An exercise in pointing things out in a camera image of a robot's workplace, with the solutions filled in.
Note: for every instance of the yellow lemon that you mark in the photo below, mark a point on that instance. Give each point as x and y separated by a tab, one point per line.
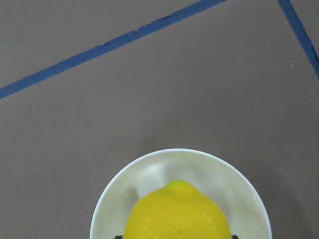
177	211

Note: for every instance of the white bowl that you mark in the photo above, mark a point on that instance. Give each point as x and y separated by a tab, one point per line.
214	177

